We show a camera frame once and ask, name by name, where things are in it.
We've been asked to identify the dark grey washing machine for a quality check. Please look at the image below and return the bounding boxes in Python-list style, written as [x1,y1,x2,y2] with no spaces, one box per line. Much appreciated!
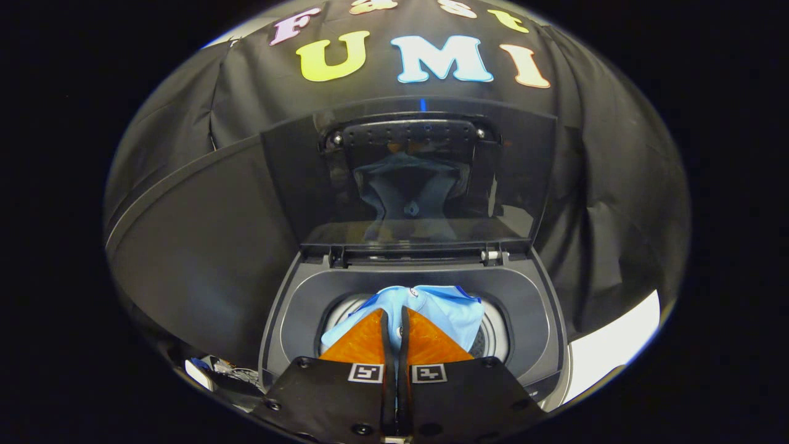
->
[259,244,574,413]

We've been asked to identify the white cables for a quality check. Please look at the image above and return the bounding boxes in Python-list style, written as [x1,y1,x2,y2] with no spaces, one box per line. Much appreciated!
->
[216,361,263,390]

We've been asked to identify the light blue polo shirt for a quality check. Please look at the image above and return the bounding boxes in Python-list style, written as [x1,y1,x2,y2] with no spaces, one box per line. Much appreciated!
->
[321,285,486,360]

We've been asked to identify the black backdrop cloth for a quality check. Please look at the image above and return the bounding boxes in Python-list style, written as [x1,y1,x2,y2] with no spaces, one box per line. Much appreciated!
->
[104,0,691,341]

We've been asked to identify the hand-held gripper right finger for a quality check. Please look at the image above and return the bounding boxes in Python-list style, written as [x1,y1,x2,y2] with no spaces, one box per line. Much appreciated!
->
[398,306,547,442]

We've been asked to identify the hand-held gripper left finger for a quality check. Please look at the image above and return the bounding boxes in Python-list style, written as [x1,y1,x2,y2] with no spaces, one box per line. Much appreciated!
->
[254,308,395,442]

